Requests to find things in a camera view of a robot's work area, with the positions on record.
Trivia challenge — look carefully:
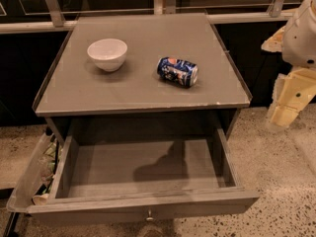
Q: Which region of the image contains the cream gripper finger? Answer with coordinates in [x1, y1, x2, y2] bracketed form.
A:
[268, 105, 298, 127]

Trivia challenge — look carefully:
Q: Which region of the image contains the grey top drawer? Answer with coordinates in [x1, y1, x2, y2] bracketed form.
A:
[29, 128, 259, 224]

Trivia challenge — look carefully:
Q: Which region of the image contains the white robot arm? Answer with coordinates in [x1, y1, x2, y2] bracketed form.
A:
[261, 0, 316, 127]

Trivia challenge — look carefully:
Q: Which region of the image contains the metal drawer knob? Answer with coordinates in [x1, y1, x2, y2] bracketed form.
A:
[145, 209, 155, 222]

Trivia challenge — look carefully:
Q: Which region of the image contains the blue soda can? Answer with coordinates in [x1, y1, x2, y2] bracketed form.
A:
[157, 57, 198, 88]

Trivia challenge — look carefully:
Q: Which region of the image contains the grey wooden cabinet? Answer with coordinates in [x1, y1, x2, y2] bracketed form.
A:
[34, 14, 251, 132]

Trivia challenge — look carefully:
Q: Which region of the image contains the white ceramic bowl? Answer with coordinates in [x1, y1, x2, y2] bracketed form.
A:
[87, 39, 127, 72]

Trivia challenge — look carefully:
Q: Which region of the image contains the clear plastic bin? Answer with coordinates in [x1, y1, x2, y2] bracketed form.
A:
[7, 133, 62, 213]

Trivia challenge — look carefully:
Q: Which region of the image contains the crumpled paper cup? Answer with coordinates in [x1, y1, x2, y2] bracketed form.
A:
[32, 194, 49, 205]

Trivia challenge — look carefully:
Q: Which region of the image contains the metal railing frame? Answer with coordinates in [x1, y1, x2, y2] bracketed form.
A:
[0, 0, 316, 36]

